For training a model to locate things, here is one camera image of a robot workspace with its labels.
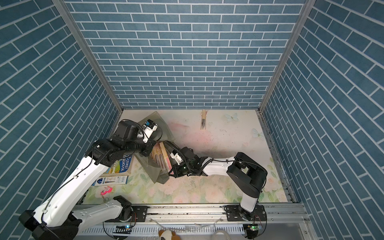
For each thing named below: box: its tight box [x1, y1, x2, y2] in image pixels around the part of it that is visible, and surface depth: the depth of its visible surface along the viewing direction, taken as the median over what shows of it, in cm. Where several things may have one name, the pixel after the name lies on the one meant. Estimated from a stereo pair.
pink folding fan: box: [159, 141, 173, 173], surface depth 85 cm
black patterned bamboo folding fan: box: [200, 109, 208, 130], surface depth 118 cm
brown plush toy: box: [158, 229, 181, 240], surface depth 68 cm
